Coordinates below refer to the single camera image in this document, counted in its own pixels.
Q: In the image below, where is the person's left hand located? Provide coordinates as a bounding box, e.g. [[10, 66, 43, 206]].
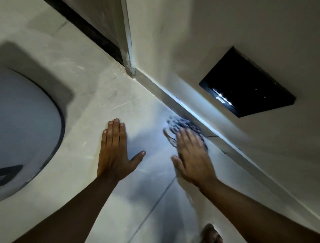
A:
[[97, 118, 146, 182]]

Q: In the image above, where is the person's right hand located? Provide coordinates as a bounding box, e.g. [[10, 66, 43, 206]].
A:
[[171, 128, 218, 189]]

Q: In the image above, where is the steel wire scrubber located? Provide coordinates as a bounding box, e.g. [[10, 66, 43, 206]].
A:
[[163, 116, 208, 151]]

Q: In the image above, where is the person's left forearm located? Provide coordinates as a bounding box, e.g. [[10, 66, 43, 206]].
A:
[[12, 175, 119, 243]]

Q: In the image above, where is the person's right forearm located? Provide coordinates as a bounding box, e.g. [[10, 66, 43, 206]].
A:
[[199, 178, 320, 243]]

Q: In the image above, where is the white skirting strip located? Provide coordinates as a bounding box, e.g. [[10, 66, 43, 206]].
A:
[[135, 68, 320, 227]]

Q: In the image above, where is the person's foot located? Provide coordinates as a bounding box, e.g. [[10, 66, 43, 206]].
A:
[[200, 223, 224, 243]]

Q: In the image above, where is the white round toilet bowl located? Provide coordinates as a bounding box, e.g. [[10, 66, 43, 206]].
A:
[[0, 66, 66, 202]]

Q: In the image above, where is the white door frame post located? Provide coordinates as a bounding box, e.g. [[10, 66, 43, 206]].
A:
[[119, 0, 137, 79]]

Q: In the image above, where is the black square wall panel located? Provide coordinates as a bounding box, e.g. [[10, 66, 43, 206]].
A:
[[199, 46, 297, 118]]

